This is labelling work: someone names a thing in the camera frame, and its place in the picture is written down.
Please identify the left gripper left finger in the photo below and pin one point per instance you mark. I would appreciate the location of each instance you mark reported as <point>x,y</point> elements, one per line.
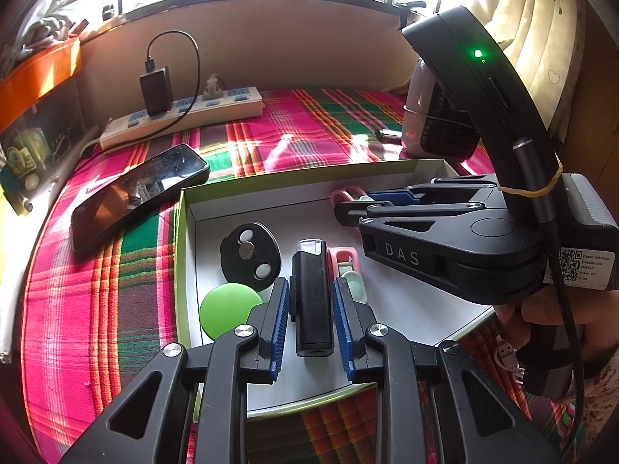
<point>270,321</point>

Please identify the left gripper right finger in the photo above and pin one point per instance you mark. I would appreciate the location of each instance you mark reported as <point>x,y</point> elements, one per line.
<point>351,320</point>

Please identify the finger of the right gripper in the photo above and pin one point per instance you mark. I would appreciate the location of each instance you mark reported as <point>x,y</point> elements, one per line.
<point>350,213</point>
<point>438,190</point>

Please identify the green mushroom suction holder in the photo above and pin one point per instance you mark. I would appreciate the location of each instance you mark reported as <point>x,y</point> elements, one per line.
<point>226,307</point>

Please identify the pink clip with mint pad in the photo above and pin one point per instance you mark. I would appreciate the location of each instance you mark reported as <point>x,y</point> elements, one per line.
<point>343,262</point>

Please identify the black rectangular device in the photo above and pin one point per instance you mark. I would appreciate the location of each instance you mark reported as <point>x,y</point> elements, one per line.
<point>311,302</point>

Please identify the black round disc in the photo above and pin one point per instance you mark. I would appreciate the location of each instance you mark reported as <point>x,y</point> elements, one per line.
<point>250,256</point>

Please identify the pink carabiner clip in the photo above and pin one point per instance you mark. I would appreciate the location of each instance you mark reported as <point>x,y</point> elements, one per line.
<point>348,194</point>

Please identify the black grey small heater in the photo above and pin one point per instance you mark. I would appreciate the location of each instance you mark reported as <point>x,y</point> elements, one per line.
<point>431,128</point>

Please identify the white power strip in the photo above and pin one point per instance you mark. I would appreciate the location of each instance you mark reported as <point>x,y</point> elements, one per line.
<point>233,105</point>

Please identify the black smartphone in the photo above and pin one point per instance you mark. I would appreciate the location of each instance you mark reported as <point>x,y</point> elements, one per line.
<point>136,192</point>

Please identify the white plug on strip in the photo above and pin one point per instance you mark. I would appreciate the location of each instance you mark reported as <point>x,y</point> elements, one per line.
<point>214,88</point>

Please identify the cream patterned curtain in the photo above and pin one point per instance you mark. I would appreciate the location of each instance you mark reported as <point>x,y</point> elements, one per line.
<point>544,40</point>

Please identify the black charger adapter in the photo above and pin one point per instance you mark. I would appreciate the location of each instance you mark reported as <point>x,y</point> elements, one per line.
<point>156,88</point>

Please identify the orange tray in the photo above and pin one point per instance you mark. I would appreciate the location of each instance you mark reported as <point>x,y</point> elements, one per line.
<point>36,77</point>

